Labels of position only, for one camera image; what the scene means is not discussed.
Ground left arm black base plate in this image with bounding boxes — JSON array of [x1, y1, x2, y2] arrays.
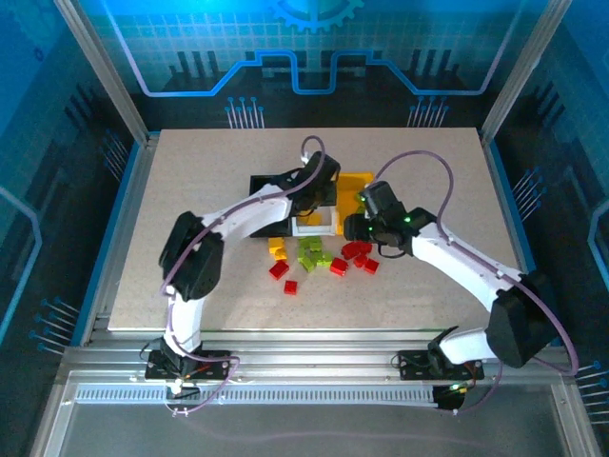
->
[[145, 349, 232, 382]]

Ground blue table border strip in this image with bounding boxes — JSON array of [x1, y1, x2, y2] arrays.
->
[[69, 140, 142, 347], [482, 140, 560, 347]]

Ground aluminium extrusion beam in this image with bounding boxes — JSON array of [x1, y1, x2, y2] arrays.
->
[[56, 328, 577, 387]]

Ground slotted cable tray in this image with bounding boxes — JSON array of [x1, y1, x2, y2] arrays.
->
[[73, 386, 442, 407]]

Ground aluminium table side rail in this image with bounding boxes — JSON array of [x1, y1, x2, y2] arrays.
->
[[80, 132, 161, 347]]

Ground black plastic bin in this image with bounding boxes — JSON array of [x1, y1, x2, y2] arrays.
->
[[249, 173, 296, 239]]

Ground aluminium frame post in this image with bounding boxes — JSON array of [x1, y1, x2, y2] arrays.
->
[[479, 0, 576, 144], [52, 0, 151, 144]]

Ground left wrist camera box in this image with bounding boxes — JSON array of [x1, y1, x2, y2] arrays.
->
[[299, 150, 329, 176]]

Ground white plastic bin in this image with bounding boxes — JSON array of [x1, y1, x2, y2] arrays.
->
[[289, 204, 342, 238]]

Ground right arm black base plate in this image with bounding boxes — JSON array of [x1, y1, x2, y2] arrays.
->
[[397, 349, 484, 382]]

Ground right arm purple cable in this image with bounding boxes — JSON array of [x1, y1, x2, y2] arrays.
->
[[373, 150, 580, 415]]

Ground yellow plastic bin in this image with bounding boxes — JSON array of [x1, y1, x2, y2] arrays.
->
[[335, 169, 377, 237]]

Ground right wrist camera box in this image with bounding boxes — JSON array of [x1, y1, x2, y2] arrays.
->
[[359, 180, 405, 220]]

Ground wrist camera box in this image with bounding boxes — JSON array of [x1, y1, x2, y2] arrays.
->
[[299, 150, 329, 176], [359, 180, 405, 220]]

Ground small white connector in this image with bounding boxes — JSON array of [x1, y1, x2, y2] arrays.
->
[[165, 379, 201, 402]]

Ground black connector box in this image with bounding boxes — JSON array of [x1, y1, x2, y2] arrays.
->
[[432, 383, 475, 414]]

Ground grey aluminium-framed panel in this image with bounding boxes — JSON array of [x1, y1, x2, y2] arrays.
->
[[28, 370, 603, 457]]

